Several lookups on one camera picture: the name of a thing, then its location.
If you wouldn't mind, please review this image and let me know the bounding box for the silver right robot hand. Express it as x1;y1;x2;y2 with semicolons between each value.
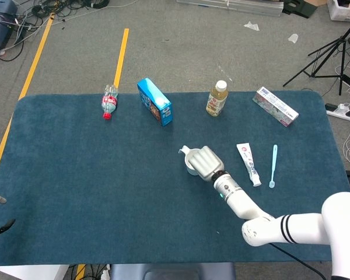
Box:
186;145;225;182

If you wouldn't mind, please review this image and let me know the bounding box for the pale blue cup with handle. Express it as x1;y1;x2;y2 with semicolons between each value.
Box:
178;145;204;176

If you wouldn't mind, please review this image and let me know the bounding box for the white toothpaste tube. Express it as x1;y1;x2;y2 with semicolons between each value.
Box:
236;142;263;187

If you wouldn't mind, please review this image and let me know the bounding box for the light blue toothbrush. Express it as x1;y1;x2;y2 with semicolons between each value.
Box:
268;144;278;189

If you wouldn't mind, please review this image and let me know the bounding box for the yellow tea bottle white cap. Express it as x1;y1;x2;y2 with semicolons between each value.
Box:
205;80;229;117

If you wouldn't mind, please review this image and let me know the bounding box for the white box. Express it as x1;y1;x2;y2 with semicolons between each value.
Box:
0;264;69;280

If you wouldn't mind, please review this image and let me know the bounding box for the blue cookie box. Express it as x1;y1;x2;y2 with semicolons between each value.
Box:
136;77;174;127

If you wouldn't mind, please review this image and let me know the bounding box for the long floral carton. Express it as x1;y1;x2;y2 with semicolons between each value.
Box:
252;86;300;128

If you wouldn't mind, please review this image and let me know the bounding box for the blue table mat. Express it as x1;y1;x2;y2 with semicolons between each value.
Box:
0;90;350;267

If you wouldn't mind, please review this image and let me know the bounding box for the clear bottle red cap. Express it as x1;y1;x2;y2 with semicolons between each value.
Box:
100;84;119;121

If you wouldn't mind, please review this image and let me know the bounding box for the yellow floor tape strip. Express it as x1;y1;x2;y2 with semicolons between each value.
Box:
0;14;55;190
113;28;130;88

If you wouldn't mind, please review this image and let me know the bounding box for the white power strip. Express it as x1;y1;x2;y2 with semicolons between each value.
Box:
325;102;350;122

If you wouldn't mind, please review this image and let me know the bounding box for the black tripod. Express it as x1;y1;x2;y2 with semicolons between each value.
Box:
282;16;350;96

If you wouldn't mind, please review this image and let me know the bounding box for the black foam tray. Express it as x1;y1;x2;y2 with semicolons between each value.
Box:
282;0;318;19

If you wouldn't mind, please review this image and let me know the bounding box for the white plastic crate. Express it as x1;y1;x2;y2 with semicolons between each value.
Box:
327;0;350;22

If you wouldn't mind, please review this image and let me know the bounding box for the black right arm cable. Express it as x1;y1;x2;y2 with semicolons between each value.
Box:
268;241;327;280

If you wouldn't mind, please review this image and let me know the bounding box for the black cable bundle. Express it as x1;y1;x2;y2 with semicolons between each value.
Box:
14;0;110;30

